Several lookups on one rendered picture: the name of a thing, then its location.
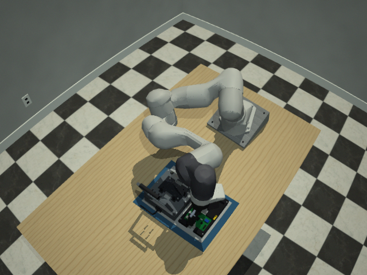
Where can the green circuit board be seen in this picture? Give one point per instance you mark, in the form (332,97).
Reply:
(202,220)

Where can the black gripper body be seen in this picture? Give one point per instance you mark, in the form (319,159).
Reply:
(198,208)

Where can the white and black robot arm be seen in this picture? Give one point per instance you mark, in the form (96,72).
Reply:
(196,168)

